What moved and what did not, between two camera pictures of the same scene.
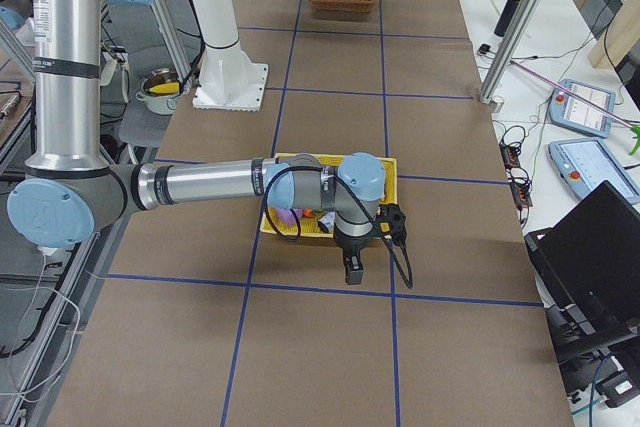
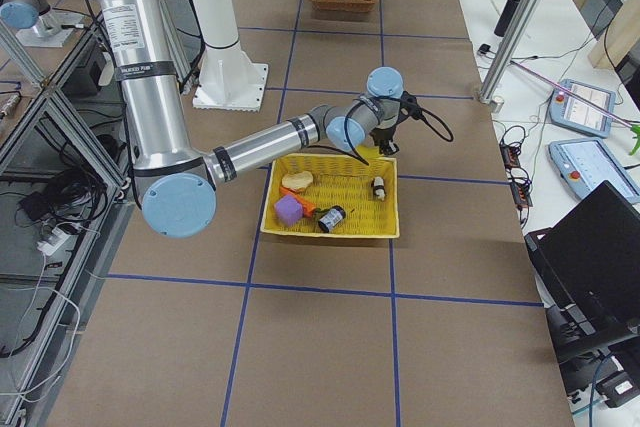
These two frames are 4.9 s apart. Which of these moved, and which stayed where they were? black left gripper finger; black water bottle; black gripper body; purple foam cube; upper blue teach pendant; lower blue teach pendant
Moved: black left gripper finger; black gripper body
Stayed: black water bottle; lower blue teach pendant; purple foam cube; upper blue teach pendant
